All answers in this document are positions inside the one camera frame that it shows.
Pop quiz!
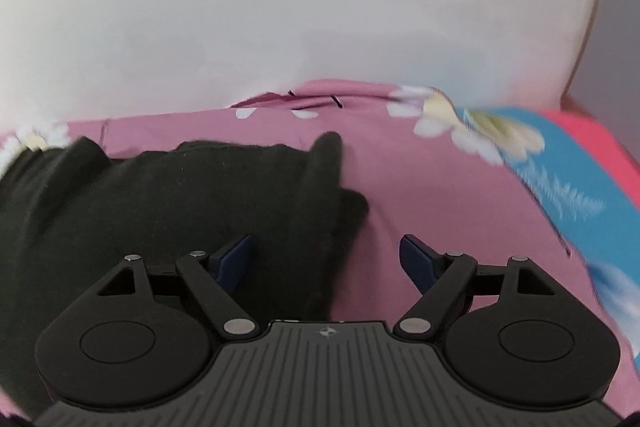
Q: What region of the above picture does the dark green knitted sweater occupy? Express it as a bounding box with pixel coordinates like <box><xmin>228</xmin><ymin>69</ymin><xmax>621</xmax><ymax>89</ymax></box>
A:
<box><xmin>1</xmin><ymin>132</ymin><xmax>369</xmax><ymax>416</ymax></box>

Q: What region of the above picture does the wooden bed headboard edge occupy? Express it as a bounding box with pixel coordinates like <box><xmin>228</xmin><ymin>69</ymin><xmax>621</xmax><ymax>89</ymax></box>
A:
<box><xmin>560</xmin><ymin>0</ymin><xmax>618</xmax><ymax>108</ymax></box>

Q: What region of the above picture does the blue and red pillow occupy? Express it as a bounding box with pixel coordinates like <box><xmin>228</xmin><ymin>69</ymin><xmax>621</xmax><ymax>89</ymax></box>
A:
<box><xmin>460</xmin><ymin>107</ymin><xmax>639</xmax><ymax>346</ymax></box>

